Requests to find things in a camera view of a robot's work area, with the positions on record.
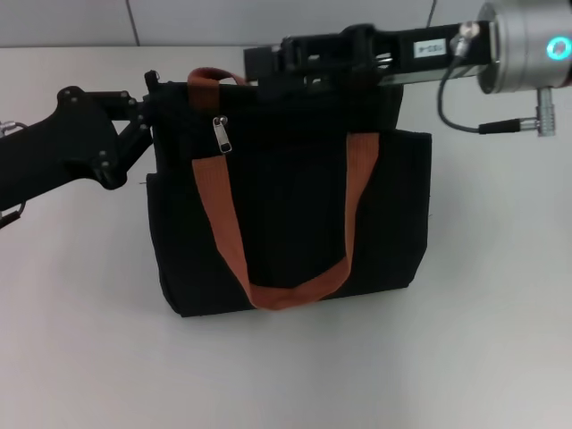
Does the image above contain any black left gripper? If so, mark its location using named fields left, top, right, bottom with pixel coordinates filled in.
left=0, top=87, right=158, bottom=212

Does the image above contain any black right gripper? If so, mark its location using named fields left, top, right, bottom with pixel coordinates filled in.
left=243, top=20, right=496, bottom=99

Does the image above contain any silver zipper pull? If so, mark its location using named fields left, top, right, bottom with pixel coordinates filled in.
left=211, top=114, right=235, bottom=156

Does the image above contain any black bag with orange straps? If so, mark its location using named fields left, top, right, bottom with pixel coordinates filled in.
left=143, top=66, right=433, bottom=319

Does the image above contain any right gripper connector cable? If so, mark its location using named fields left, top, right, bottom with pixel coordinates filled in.
left=436, top=21, right=559, bottom=140

